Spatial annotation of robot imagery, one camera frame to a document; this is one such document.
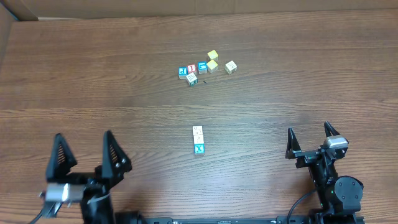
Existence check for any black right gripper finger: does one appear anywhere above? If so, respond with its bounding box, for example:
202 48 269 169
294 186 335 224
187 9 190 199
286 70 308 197
285 127 302 159
324 121 340 138

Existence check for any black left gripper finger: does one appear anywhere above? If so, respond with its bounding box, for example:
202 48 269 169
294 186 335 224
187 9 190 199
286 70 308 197
45 133 77 182
101 130 132 180

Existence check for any blue X letter block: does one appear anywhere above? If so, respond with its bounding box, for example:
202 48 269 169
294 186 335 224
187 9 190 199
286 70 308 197
194 144 205 155

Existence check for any wooden block red side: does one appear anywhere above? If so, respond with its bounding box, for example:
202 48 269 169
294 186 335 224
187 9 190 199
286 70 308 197
193 134 204 144

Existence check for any wooden O block green side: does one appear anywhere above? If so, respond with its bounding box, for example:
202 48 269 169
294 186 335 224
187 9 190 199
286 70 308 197
192 126 203 136

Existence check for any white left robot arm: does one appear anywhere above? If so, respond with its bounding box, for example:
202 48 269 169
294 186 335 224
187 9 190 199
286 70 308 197
40 130 145 224

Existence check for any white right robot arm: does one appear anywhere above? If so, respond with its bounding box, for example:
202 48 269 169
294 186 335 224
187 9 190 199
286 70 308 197
85 121 364 223

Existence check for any wooden block yellow side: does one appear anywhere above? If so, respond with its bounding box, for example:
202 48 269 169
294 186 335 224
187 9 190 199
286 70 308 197
224 60 237 75

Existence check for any wooden W block green side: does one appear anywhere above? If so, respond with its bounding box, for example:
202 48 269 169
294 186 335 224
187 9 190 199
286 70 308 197
186 73 198 86

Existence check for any blue P letter block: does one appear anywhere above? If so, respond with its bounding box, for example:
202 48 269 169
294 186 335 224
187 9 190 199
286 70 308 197
178 67 188 79

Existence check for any yellow block near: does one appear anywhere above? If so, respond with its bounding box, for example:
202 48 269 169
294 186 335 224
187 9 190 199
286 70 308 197
206 60 218 73

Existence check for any blue J letter block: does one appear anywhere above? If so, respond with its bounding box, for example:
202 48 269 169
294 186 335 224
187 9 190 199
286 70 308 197
197 61 208 74

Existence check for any red I letter block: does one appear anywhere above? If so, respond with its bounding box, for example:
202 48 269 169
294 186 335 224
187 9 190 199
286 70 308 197
187 64 197 74

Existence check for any yellow block far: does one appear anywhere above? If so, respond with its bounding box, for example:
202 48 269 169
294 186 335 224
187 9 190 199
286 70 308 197
207 50 219 62

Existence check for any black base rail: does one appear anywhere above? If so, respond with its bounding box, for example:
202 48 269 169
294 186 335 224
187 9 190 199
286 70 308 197
115 212 365 224

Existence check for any brown cardboard wall panel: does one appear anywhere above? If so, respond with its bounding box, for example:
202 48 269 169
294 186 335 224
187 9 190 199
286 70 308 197
1 0 397 21

